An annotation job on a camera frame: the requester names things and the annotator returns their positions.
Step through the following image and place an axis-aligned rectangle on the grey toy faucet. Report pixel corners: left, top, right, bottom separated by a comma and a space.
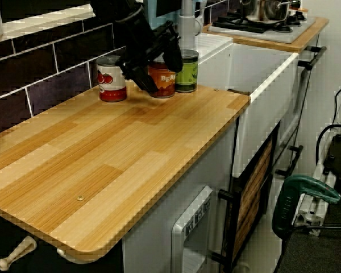
178, 0, 203, 53

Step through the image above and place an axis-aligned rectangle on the grey ice dispenser panel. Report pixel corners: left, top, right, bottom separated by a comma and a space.
171, 185, 214, 273

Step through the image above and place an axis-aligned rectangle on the orange beans can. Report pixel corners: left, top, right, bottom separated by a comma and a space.
147, 55, 177, 99

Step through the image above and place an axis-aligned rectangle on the aluminium frame rail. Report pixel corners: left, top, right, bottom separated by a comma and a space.
291, 85, 341, 237

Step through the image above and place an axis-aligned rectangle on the white toy sink unit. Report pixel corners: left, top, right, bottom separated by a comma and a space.
149, 31, 300, 183

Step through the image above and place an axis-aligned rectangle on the black framed wooden door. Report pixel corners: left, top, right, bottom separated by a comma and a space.
218, 121, 281, 273

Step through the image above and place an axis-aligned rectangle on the steel cooking pot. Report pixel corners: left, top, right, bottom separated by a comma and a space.
239, 0, 301, 23

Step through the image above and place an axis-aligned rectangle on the red tomato can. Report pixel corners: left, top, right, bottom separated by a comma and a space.
96, 55, 128, 102

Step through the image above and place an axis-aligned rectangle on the green clamp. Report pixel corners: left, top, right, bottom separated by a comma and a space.
272, 175, 341, 238

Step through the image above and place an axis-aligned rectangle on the grey toy stove top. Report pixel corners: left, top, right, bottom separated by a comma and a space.
207, 10, 316, 44

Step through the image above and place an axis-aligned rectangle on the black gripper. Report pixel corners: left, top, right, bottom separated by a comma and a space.
119, 13, 185, 98

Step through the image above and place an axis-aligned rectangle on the black bar handle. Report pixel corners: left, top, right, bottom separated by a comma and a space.
275, 144, 304, 177
297, 45, 327, 71

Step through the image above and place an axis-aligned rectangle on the green peas can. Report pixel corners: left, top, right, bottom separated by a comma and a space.
174, 49, 199, 93

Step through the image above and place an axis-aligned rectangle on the white kitchen cabinet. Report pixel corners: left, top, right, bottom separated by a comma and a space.
121, 116, 241, 273

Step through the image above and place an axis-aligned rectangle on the black power box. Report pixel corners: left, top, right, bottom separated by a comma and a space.
322, 133, 341, 183

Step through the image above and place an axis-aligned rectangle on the dark tiled backsplash with ledge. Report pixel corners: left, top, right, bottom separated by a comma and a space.
0, 0, 231, 137

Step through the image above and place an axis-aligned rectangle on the black looped cable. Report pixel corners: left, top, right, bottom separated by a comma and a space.
315, 123, 341, 166

